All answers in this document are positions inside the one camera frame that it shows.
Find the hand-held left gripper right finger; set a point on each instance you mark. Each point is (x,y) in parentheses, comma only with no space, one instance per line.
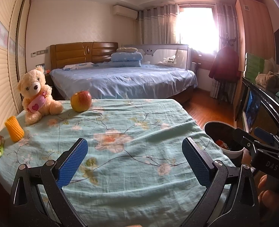
(197,163)

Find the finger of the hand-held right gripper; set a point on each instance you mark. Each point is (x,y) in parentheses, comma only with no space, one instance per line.
(244,140)
(266,136)

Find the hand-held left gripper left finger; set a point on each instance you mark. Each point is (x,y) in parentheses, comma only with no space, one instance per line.
(70,164)

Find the white trash bin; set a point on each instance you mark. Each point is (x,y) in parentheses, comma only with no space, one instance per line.
(235,155)

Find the red plastic bag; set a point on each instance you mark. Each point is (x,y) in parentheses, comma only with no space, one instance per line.
(221,144)

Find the person's right hand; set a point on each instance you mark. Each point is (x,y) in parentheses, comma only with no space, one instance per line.
(271,198)

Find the black glossy cabinet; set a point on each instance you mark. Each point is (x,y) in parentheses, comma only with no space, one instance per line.
(269,106)

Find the tan plush toy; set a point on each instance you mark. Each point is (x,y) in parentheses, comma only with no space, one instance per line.
(268,80)

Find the light green floral cloth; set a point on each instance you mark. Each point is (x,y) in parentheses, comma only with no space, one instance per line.
(130,170)

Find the red yellow apple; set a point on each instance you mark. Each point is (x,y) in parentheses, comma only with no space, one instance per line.
(81,101)

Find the orange foam fruit net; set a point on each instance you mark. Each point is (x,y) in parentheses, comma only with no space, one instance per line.
(14,128)

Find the stack of green boxes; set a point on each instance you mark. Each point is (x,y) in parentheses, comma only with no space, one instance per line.
(255,66)

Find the dark red coat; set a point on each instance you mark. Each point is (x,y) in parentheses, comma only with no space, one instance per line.
(224,63)

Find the dark wooden nightstand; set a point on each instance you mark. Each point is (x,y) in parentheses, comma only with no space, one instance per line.
(50,82)

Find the cream teddy bear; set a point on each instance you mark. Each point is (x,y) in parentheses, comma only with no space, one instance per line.
(34,85)

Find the white blue printed pillow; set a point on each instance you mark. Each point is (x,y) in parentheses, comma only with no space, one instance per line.
(79,66)

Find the bed with blue sheet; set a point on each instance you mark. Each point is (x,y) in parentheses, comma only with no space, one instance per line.
(130,78)

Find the white plush toy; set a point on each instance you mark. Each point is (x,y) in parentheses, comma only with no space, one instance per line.
(170,60)

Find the tall wooden cabinet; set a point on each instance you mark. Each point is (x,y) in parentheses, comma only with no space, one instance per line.
(255,28)

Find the brown wooden headboard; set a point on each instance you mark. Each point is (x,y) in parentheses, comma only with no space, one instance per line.
(70,54)

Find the cream sliding wardrobe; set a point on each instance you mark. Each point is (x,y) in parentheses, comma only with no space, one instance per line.
(2,75)

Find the grey patterned curtain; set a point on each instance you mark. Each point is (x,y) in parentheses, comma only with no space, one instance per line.
(158,26)
(224,23)

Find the folded blue quilt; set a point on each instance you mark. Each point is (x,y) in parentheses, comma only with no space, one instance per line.
(126,58)

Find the bright window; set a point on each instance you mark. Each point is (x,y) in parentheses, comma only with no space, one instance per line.
(196,28)

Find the small patterned pillow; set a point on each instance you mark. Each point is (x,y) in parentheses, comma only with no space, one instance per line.
(127,49)

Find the white air conditioner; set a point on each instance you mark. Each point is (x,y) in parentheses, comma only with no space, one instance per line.
(125,10)

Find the small photo frame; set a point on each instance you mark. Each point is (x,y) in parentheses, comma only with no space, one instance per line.
(40,65)

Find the grey bed guard rail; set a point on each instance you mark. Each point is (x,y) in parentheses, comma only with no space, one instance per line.
(165,52)

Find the wall switch panel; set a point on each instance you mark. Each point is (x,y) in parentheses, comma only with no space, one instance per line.
(39,52)

